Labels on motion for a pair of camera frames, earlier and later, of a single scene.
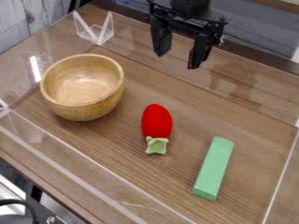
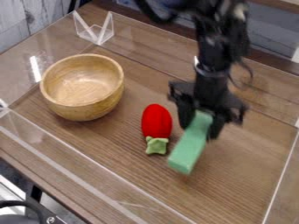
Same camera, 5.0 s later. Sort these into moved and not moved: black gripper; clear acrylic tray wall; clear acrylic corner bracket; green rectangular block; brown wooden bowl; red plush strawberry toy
Moved: green rectangular block; black gripper
Not moved: clear acrylic tray wall; red plush strawberry toy; brown wooden bowl; clear acrylic corner bracket
